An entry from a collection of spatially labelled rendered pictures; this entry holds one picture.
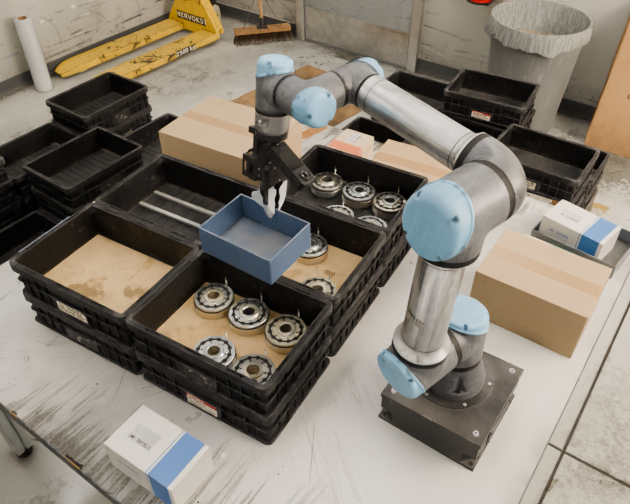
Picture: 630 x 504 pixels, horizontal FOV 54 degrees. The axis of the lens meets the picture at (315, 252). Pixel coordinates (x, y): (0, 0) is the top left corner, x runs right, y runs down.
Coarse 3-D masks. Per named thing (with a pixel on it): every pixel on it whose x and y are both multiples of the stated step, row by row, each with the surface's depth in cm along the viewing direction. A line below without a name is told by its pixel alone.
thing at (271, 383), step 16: (192, 256) 158; (176, 272) 154; (160, 288) 150; (288, 288) 150; (144, 304) 145; (128, 320) 142; (320, 320) 142; (144, 336) 141; (160, 336) 138; (304, 336) 138; (176, 352) 137; (192, 352) 135; (208, 368) 134; (224, 368) 131; (288, 368) 134; (240, 384) 130; (256, 384) 128; (272, 384) 128
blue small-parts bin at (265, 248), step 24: (216, 216) 139; (240, 216) 147; (264, 216) 143; (288, 216) 138; (216, 240) 134; (240, 240) 142; (264, 240) 142; (288, 240) 141; (240, 264) 134; (264, 264) 128; (288, 264) 134
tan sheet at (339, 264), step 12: (336, 252) 175; (348, 252) 175; (300, 264) 171; (324, 264) 171; (336, 264) 171; (348, 264) 171; (288, 276) 167; (300, 276) 167; (312, 276) 167; (324, 276) 167; (336, 276) 167
